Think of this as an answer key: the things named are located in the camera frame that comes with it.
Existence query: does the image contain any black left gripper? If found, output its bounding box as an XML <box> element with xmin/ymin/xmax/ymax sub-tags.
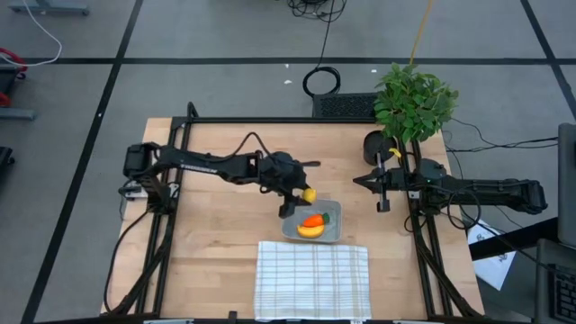
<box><xmin>258</xmin><ymin>151</ymin><xmax>322</xmax><ymax>220</ymax></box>

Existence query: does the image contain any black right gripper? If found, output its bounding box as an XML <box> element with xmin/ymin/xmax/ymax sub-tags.
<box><xmin>353</xmin><ymin>152</ymin><xmax>409</xmax><ymax>213</ymax></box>

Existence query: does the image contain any orange toy carrot green top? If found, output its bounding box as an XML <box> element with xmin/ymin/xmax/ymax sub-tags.
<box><xmin>301</xmin><ymin>211</ymin><xmax>331</xmax><ymax>229</ymax></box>

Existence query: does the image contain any yellow toy banana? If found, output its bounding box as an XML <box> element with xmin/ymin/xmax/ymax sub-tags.
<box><xmin>296</xmin><ymin>223</ymin><xmax>326</xmax><ymax>239</ymax></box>

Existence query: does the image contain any white plastic tupperware container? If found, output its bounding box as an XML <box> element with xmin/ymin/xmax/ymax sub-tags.
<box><xmin>281</xmin><ymin>199</ymin><xmax>343</xmax><ymax>244</ymax></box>

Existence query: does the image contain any black perforated box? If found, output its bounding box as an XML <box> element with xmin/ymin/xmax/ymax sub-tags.
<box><xmin>312</xmin><ymin>93</ymin><xmax>379</xmax><ymax>119</ymax></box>

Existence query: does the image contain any green potted plant black pot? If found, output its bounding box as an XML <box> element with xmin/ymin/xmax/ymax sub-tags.
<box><xmin>362</xmin><ymin>62</ymin><xmax>460</xmax><ymax>167</ymax></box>

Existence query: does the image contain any white checked dish cloth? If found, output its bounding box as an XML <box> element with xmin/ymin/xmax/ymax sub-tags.
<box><xmin>254</xmin><ymin>240</ymin><xmax>373</xmax><ymax>321</ymax></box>

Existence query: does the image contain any white paper sheet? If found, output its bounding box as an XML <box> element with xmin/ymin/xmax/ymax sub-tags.
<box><xmin>467</xmin><ymin>220</ymin><xmax>517</xmax><ymax>292</ymax></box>

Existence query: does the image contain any black flat bar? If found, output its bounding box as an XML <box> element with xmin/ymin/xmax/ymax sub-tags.
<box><xmin>470</xmin><ymin>217</ymin><xmax>559</xmax><ymax>262</ymax></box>

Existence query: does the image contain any grey power box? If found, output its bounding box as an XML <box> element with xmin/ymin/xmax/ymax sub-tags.
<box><xmin>118</xmin><ymin>179</ymin><xmax>149</xmax><ymax>202</ymax></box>

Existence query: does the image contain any grey desk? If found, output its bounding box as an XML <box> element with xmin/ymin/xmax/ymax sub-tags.
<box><xmin>534</xmin><ymin>122</ymin><xmax>576</xmax><ymax>324</ymax></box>

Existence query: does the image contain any black keyboard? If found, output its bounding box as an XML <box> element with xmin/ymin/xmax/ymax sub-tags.
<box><xmin>551</xmin><ymin>265</ymin><xmax>576</xmax><ymax>323</ymax></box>

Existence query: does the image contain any grey metal foot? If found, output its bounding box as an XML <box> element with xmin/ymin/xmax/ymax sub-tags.
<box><xmin>0</xmin><ymin>107</ymin><xmax>37</xmax><ymax>122</ymax></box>

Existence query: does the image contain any grey metal bar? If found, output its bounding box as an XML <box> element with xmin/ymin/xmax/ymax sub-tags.
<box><xmin>7</xmin><ymin>0</ymin><xmax>90</xmax><ymax>16</ymax></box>

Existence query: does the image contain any thin black floor cable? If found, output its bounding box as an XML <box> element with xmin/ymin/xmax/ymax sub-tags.
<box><xmin>443</xmin><ymin>117</ymin><xmax>559</xmax><ymax>155</ymax></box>

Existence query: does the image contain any black hanging cable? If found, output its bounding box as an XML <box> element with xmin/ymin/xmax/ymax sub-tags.
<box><xmin>287</xmin><ymin>0</ymin><xmax>347</xmax><ymax>98</ymax></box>

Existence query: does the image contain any yellow hanging cable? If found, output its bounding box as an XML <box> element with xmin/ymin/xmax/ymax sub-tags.
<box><xmin>409</xmin><ymin>0</ymin><xmax>436</xmax><ymax>65</ymax></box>

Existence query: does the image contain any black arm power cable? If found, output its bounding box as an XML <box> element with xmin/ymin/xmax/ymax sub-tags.
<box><xmin>103</xmin><ymin>207</ymin><xmax>152</xmax><ymax>315</ymax></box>

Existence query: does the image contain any white floor cable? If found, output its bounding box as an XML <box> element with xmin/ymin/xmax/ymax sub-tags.
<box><xmin>0</xmin><ymin>0</ymin><xmax>63</xmax><ymax>68</ymax></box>

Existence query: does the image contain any red hose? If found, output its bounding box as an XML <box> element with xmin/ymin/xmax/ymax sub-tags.
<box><xmin>0</xmin><ymin>47</ymin><xmax>29</xmax><ymax>107</ymax></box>

